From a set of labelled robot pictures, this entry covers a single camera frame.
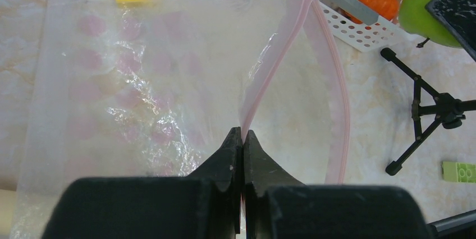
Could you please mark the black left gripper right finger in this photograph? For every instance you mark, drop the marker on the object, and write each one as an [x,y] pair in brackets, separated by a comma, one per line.
[260,173]

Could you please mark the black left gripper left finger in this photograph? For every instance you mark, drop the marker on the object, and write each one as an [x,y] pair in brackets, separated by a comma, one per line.
[224,171]

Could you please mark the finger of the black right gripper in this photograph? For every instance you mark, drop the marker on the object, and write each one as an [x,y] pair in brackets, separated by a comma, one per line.
[458,18]

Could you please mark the clear zip top bag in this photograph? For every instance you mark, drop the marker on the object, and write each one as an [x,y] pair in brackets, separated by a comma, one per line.
[152,88]

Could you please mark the white perforated plastic basket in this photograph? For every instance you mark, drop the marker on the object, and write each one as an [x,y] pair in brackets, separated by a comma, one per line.
[362,28]

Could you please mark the microphone on black tripod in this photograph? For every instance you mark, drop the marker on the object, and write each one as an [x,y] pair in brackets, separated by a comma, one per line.
[447,111]

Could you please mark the light green lego brick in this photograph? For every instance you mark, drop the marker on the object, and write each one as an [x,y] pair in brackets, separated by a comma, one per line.
[458,172]

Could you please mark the cream cylinder block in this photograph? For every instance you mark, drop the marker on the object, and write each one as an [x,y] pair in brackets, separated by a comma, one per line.
[8,203]

